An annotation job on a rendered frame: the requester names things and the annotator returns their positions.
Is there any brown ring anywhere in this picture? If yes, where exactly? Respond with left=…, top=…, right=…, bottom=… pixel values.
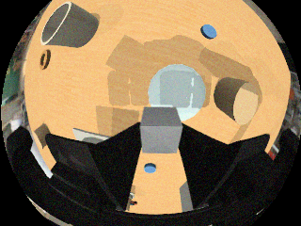
left=39, top=49, right=52, bottom=70

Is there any small blue disc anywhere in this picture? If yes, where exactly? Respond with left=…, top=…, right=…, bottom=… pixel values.
left=144, top=163, right=157, bottom=173
left=200, top=24, right=217, bottom=39

